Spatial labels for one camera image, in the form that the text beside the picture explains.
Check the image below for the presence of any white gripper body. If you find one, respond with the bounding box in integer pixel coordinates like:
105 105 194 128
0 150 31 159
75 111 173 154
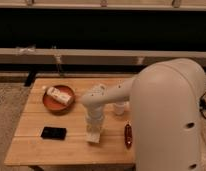
86 112 104 133

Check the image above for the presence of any white sponge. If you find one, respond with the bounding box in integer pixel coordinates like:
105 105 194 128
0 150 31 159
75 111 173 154
86 132 100 143

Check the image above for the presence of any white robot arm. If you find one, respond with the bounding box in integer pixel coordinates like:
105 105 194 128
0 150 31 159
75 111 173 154
81 58 206 171

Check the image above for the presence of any red-brown sausage-shaped object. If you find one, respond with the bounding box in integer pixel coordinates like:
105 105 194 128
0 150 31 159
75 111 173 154
124 123 133 148

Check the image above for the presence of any orange-brown bowl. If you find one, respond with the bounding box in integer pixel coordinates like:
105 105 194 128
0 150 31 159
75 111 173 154
42 85 75 113

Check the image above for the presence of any black rectangular block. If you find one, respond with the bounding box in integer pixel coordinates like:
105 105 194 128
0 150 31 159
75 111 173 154
41 127 67 140

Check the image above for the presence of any wooden table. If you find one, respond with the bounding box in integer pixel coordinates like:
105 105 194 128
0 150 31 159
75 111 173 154
5 78 134 166

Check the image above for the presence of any white tube in bowl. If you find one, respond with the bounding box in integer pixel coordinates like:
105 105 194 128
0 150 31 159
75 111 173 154
46 87 71 105

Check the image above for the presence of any grey horizontal rail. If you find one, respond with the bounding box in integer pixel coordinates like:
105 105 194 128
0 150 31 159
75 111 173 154
0 47 206 67

